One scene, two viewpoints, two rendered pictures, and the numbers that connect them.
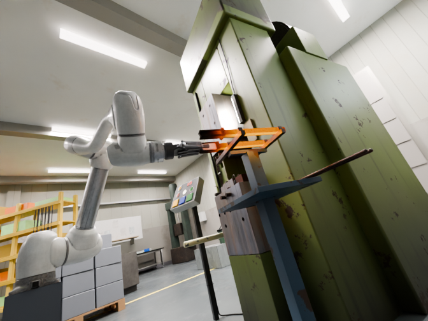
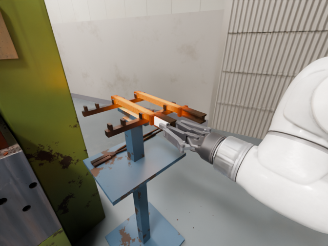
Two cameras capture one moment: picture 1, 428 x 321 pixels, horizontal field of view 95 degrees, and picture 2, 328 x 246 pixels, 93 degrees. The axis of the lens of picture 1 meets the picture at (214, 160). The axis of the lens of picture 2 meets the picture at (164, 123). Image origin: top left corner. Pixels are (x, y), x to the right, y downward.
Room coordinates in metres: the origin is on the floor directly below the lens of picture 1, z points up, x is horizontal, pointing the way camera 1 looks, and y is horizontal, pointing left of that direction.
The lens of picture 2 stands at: (0.98, 0.43, 1.24)
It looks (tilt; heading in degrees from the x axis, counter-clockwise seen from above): 27 degrees down; 251
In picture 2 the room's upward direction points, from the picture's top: straight up
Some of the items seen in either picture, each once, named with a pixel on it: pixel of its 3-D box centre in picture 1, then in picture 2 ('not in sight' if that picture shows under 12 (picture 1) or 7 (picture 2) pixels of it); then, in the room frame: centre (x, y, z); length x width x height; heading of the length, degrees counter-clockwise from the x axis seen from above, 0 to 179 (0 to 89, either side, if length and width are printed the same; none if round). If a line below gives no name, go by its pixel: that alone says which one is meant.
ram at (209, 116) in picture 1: (231, 120); not in sight; (1.60, -0.25, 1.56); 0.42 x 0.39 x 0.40; 121
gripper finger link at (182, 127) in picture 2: (190, 147); (188, 131); (0.78, 0.09, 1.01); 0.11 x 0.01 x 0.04; 108
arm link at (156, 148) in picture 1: (156, 151); (232, 157); (0.74, 0.22, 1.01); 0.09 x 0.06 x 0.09; 23
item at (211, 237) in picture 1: (208, 238); not in sight; (1.78, 0.21, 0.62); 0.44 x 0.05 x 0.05; 121
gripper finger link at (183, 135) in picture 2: (188, 150); (181, 135); (0.81, 0.10, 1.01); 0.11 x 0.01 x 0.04; 118
